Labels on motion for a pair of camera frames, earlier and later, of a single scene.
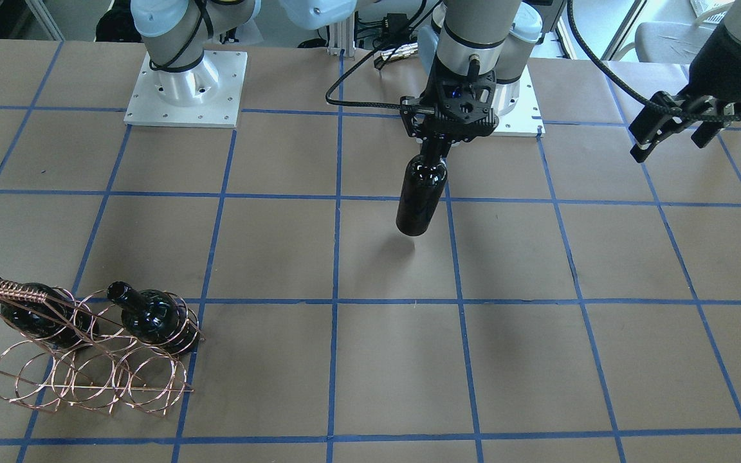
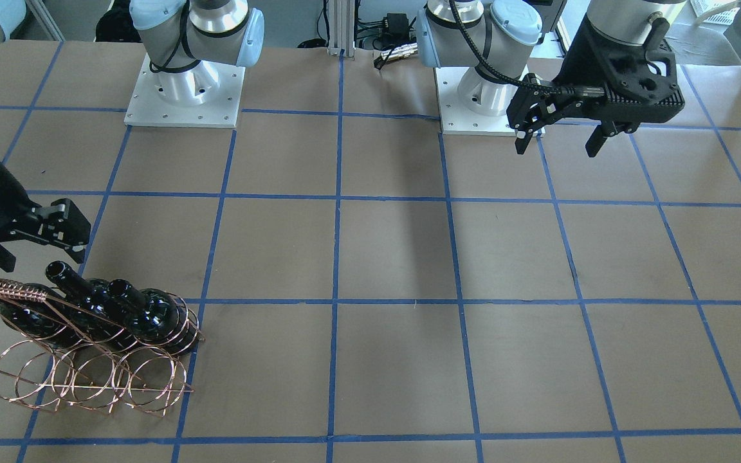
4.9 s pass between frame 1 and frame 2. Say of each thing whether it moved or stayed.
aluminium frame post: stayed
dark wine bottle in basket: stayed
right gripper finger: moved
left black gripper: moved
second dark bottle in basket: stayed
